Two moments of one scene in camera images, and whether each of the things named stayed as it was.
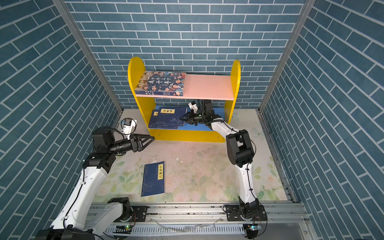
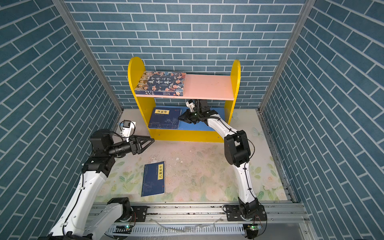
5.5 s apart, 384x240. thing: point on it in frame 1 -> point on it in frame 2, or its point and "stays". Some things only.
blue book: x=153 y=181 stays
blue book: x=153 y=123 -> x=163 y=126
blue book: x=168 y=117 stays
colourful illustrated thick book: x=161 y=83 stays
